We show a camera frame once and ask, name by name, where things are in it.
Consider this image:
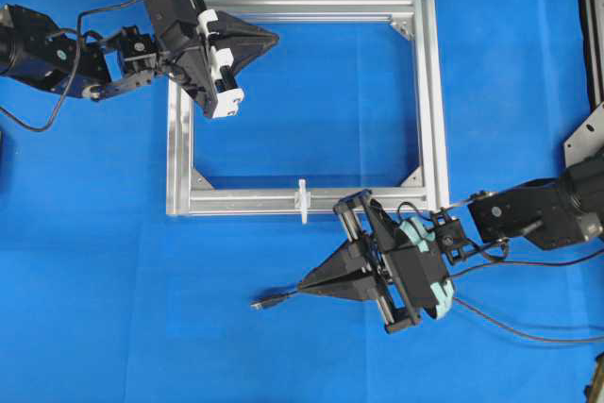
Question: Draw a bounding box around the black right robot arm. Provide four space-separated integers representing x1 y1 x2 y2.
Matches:
296 152 603 333

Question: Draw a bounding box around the metal mounting bracket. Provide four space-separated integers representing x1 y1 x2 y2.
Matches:
562 104 604 167

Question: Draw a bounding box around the white zip tie loop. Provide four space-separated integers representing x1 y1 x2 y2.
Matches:
294 178 311 225

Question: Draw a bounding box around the black rail at edge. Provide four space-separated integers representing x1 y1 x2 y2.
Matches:
578 0 603 111

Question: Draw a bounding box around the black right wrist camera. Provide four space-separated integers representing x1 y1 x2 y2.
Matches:
367 200 454 332

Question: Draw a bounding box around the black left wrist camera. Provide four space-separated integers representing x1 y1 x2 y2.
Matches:
144 0 197 52

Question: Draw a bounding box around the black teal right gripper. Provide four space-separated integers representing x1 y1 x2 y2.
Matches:
296 190 455 333

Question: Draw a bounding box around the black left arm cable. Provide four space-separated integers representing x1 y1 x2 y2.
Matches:
0 0 155 133

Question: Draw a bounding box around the aluminium extrusion frame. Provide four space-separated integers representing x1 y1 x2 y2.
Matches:
165 0 451 221

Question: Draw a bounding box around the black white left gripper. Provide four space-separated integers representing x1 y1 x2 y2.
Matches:
155 0 279 119

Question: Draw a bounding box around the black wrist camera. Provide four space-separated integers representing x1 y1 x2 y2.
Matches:
367 200 454 332
144 0 197 52

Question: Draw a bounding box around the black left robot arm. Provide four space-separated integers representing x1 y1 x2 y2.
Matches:
1 0 279 119

